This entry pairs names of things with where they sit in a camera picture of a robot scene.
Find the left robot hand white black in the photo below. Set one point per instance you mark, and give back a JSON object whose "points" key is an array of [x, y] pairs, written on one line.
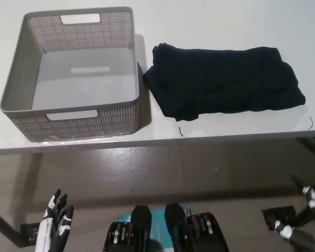
{"points": [[48, 228]]}

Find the black t-shirt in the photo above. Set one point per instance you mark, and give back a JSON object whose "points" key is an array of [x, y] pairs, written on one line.
{"points": [[220, 84]]}

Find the black floor tape patch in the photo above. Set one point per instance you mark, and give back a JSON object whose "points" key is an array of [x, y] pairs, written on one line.
{"points": [[29, 233], [278, 215]]}

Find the black metal table leg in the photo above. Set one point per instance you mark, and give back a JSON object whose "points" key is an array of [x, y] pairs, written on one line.
{"points": [[2, 220]]}

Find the black ribbed robot body block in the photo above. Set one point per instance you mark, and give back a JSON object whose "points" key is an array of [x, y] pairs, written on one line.
{"points": [[140, 220], [177, 218]]}

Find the grey perforated plastic basket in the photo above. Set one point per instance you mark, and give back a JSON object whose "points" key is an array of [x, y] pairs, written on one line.
{"points": [[76, 126]]}

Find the teal robot body plate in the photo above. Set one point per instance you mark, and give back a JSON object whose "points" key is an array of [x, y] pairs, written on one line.
{"points": [[157, 220]]}

